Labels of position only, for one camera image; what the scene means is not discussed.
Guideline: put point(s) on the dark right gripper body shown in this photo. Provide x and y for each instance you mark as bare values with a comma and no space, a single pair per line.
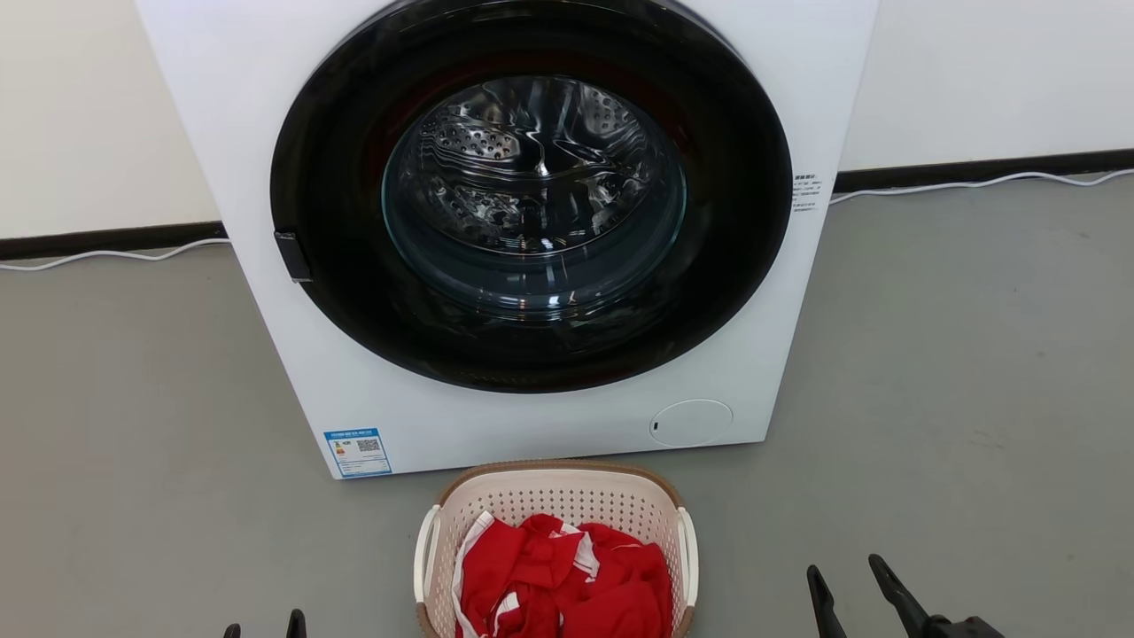
966,629

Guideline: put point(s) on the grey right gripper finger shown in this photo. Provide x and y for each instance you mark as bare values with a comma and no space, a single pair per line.
899,598
824,607

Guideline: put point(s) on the cream perforated laundry basket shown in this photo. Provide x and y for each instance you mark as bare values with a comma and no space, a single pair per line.
567,496

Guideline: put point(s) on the blue energy label sticker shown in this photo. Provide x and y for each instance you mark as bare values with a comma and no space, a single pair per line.
358,453

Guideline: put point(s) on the red and white clothing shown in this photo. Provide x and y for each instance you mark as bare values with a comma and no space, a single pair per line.
620,611

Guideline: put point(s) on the round white filter cover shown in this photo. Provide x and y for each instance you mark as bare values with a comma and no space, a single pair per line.
691,423

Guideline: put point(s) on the black round washer door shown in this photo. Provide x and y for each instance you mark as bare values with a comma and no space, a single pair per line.
337,292

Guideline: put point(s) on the small text sticker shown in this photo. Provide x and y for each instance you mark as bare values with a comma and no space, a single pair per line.
807,192

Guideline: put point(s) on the white front-load washing machine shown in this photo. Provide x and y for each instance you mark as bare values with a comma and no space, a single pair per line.
230,133

